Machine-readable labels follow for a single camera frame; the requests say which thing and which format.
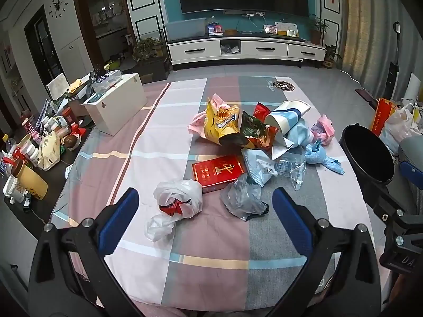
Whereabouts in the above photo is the white television cabinet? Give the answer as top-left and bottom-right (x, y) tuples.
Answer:
(166, 35), (326, 71)

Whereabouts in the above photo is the black bucket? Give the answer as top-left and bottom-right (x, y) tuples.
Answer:
(340, 124), (395, 185)

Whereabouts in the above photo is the blue glove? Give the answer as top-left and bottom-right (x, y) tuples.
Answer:
(304, 139), (345, 175)

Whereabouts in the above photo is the grey flat panel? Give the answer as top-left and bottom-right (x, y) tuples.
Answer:
(164, 18), (207, 41)

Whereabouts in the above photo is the clear plastic wrapper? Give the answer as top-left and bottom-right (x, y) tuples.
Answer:
(274, 152), (307, 190)

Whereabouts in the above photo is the brown floor mat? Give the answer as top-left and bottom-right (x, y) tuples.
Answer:
(355, 88), (380, 101)

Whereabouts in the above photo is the tall potted plant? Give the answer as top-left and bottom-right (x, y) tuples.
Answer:
(307, 14), (330, 46)

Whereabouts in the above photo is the clear water bottle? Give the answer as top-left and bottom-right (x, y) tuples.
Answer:
(2, 134), (19, 159)

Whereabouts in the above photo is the dark green snack bag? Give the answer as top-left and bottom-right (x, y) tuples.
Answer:
(220, 110), (280, 151)

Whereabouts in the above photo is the potted plant on dark stand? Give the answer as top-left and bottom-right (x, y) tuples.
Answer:
(132, 37), (171, 83)

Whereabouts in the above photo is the black wall clock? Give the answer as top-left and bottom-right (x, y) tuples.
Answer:
(49, 0), (69, 18)

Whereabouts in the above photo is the white and blue paper cup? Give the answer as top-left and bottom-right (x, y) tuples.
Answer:
(264, 101), (311, 137)

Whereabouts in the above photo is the grey plastic bag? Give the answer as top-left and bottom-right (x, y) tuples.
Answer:
(220, 173), (270, 222)

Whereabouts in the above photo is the red jar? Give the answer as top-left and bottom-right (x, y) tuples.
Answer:
(62, 107), (80, 127)

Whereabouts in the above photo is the tissue pack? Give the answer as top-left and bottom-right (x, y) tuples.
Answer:
(37, 131), (62, 171)

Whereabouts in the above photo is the beige curtain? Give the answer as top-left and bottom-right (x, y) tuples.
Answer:
(340, 0), (423, 101)

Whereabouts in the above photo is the striped bedsheet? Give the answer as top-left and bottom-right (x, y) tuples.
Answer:
(49, 76), (374, 317)

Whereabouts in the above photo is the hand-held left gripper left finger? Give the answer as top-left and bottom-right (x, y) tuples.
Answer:
(28, 188), (148, 317)

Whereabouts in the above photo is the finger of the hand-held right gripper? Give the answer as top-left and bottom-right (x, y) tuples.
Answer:
(398, 160), (423, 184)
(364, 185), (409, 226)

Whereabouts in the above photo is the yellow snack bag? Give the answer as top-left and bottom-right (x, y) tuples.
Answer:
(201, 97), (245, 146)

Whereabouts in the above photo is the small pink packet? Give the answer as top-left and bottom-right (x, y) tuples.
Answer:
(311, 115), (337, 146)

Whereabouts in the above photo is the light blue packet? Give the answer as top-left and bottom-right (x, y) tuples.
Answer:
(241, 147), (279, 187)

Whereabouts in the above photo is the red cigarette carton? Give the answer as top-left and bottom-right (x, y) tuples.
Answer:
(192, 155), (247, 194)

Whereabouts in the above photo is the grey sofa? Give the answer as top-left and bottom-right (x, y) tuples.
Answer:
(398, 137), (423, 172)

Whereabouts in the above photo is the yellow cylinder container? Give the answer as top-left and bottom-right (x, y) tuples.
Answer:
(11, 159), (49, 201)

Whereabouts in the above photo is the red shopping bag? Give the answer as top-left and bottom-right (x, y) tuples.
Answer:
(369, 98), (396, 136)

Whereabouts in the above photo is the white wooden box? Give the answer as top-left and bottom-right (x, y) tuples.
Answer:
(83, 73), (148, 136)

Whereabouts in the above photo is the small potted plant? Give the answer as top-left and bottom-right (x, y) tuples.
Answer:
(324, 44), (343, 70)

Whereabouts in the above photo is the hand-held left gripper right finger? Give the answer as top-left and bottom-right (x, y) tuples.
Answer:
(264, 187), (381, 317)

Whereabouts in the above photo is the clear plastic storage box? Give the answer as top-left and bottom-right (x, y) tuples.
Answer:
(93, 69), (123, 92)

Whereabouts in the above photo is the blue and white packet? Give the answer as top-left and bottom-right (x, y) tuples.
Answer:
(273, 119), (313, 161)

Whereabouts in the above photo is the white desk calendar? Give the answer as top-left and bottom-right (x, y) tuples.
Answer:
(275, 22), (298, 37)

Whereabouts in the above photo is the white board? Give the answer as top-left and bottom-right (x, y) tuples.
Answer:
(405, 73), (423, 102)

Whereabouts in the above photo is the upright vacuum cleaner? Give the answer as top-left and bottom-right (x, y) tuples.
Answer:
(385, 21), (402, 88)

